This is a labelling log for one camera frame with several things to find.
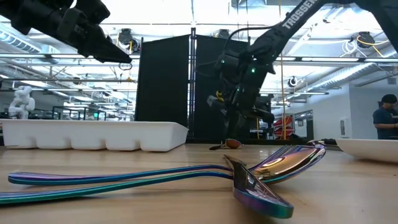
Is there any black metal table frame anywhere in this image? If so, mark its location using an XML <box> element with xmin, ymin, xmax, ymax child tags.
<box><xmin>185</xmin><ymin>138</ymin><xmax>339</xmax><ymax>147</ymax></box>

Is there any white wall box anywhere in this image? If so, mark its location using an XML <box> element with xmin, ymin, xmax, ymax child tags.
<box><xmin>339</xmin><ymin>117</ymin><xmax>351</xmax><ymax>138</ymax></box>

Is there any white round plate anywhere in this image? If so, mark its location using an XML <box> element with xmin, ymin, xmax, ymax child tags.
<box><xmin>335</xmin><ymin>138</ymin><xmax>398</xmax><ymax>164</ymax></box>

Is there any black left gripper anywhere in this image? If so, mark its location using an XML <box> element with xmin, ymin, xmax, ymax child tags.
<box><xmin>46</xmin><ymin>0</ymin><xmax>133</xmax><ymax>65</ymax></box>

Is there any person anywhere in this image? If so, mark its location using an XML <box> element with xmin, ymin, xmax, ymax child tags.
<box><xmin>372</xmin><ymin>93</ymin><xmax>398</xmax><ymax>140</ymax></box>

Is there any black folding divider panel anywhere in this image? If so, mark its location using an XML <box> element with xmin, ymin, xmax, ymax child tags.
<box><xmin>134</xmin><ymin>27</ymin><xmax>251</xmax><ymax>144</ymax></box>

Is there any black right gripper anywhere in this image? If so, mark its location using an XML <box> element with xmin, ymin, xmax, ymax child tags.
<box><xmin>206</xmin><ymin>49</ymin><xmax>277</xmax><ymax>142</ymax></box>

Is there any white plastic cutlery tray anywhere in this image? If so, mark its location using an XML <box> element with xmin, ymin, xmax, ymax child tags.
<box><xmin>0</xmin><ymin>119</ymin><xmax>190</xmax><ymax>152</ymax></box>

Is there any iridescent rainbow fork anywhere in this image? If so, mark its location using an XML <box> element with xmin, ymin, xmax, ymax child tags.
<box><xmin>8</xmin><ymin>143</ymin><xmax>315</xmax><ymax>187</ymax></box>

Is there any red equipment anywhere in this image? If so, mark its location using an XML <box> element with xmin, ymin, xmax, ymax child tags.
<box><xmin>272</xmin><ymin>114</ymin><xmax>295</xmax><ymax>140</ymax></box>

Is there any iridescent rainbow knife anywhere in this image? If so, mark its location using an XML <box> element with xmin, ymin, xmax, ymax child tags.
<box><xmin>223</xmin><ymin>154</ymin><xmax>295</xmax><ymax>219</ymax></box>

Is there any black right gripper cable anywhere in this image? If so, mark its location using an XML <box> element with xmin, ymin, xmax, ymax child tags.
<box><xmin>223</xmin><ymin>24</ymin><xmax>282</xmax><ymax>50</ymax></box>

